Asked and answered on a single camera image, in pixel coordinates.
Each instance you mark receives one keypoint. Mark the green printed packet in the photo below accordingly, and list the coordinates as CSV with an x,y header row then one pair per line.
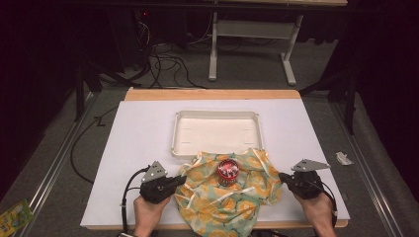
x,y
14,218

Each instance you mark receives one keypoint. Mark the dark computer tower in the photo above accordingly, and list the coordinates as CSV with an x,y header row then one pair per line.
x,y
130,39

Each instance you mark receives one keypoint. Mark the metal floor rail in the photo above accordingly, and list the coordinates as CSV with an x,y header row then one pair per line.
x,y
49,171
365,171

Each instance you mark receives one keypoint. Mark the orange-slice print shopping bag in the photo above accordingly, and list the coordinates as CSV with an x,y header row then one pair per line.
x,y
227,204

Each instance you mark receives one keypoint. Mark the white plastic tray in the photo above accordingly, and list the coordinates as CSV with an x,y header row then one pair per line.
x,y
217,131

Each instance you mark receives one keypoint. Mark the black metal stand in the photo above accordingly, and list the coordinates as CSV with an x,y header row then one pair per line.
x,y
79,92
350,98

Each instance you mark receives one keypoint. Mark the can with red lid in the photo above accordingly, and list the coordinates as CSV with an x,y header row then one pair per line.
x,y
228,172

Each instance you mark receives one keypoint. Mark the person's left hand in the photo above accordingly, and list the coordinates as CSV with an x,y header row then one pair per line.
x,y
150,217

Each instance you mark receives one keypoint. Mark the crumpled white paper scrap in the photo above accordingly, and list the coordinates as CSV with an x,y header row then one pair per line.
x,y
343,159

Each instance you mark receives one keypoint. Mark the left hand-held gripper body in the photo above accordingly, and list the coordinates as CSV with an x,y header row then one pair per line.
x,y
154,191

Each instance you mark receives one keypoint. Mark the person's right hand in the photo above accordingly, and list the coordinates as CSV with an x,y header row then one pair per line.
x,y
321,214

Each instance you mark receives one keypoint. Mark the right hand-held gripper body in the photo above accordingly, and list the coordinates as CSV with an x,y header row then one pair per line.
x,y
306,184

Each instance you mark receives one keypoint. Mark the white desk frame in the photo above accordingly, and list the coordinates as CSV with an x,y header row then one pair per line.
x,y
253,29

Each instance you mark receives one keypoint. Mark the white paper sheet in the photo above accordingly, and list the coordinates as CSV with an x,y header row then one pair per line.
x,y
141,131

